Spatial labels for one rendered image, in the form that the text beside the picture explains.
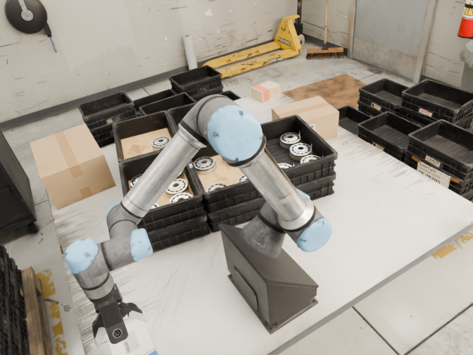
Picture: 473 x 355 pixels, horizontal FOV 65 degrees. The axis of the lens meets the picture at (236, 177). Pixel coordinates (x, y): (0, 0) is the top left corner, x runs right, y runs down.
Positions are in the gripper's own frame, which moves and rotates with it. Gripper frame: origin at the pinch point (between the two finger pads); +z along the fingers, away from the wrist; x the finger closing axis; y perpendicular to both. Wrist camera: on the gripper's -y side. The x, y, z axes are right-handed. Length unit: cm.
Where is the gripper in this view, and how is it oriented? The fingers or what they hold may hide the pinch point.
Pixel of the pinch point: (124, 335)
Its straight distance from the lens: 120.1
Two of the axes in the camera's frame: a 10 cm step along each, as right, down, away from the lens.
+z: 1.1, 7.8, 6.1
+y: -4.9, -4.9, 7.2
